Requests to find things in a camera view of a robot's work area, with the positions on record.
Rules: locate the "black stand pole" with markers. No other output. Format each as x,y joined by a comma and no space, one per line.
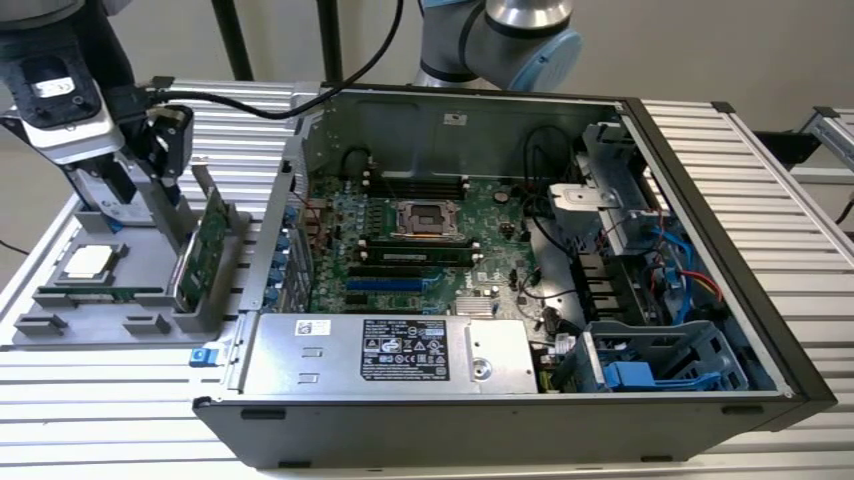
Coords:
328,30
233,40

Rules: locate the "blue expansion slot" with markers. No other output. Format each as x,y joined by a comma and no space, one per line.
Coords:
387,286

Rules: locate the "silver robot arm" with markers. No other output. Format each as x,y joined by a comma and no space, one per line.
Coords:
467,40

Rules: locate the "green motherboard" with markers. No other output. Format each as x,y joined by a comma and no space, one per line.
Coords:
489,220

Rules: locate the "small silver heat sink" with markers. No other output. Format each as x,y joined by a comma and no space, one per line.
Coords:
476,306

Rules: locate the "CPU socket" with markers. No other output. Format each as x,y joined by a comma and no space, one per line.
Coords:
427,218

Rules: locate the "black open PC case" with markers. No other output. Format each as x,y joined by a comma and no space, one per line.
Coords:
467,435

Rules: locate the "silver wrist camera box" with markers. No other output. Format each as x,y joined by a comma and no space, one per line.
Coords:
66,135

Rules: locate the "black expansion slot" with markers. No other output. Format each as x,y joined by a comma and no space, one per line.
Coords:
387,272

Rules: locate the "grey parts rack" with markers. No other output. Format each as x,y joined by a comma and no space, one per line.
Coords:
140,280

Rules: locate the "blue disk carrier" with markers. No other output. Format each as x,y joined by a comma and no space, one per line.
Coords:
630,375

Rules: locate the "coin cell battery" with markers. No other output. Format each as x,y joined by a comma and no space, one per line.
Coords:
501,194

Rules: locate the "grey disk bay cage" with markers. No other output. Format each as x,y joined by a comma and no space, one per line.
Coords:
667,332

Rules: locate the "graphics card with black shroud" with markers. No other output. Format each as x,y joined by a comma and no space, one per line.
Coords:
203,245

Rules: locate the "silver power supply unit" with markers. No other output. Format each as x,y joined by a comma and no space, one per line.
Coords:
333,360

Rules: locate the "metal drive cage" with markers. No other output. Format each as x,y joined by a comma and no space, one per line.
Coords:
620,170

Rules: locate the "silver CPU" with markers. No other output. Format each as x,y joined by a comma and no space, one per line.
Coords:
89,261

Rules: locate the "blue case latch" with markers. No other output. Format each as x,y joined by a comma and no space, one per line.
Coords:
201,357

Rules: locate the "black table corner cap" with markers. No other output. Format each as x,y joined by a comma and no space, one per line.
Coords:
161,82
722,107

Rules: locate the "RAM stick with white label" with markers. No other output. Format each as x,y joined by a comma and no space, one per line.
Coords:
407,256

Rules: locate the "aluminium slat side table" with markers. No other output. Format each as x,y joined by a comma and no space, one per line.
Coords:
834,130

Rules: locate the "green RAM stick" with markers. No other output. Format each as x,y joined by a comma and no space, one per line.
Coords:
100,292

